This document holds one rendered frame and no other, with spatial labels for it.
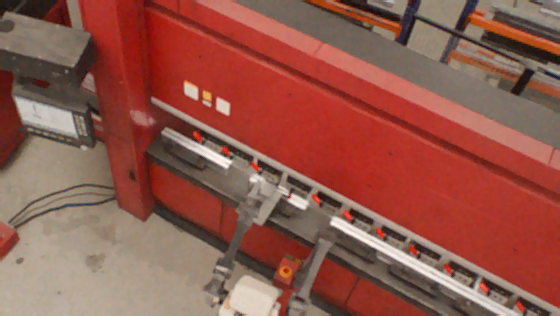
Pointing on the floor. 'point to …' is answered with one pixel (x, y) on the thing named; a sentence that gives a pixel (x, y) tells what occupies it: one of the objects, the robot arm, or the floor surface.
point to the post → (523, 79)
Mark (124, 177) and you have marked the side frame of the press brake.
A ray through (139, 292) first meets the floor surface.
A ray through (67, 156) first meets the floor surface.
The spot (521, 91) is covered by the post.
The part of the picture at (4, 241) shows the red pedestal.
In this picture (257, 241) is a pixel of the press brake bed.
